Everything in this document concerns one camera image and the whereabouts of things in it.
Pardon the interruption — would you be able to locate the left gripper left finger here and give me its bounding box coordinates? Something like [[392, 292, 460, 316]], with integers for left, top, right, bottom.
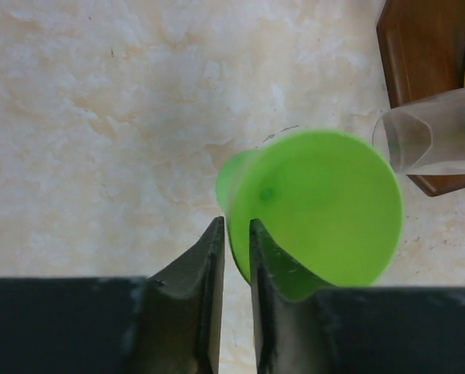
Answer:
[[0, 217, 225, 373]]

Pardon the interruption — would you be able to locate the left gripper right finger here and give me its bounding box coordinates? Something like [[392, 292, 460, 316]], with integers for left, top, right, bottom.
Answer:
[[249, 219, 465, 373]]

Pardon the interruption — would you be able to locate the green wine glass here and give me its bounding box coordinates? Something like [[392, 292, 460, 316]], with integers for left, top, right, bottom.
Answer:
[[215, 128, 403, 287]]

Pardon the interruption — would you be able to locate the clear wine glass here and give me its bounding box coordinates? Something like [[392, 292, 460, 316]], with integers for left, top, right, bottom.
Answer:
[[372, 88, 465, 175]]

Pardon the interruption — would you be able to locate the gold wire wine glass rack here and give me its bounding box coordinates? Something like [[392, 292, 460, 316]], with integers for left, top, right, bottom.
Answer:
[[375, 0, 465, 197]]

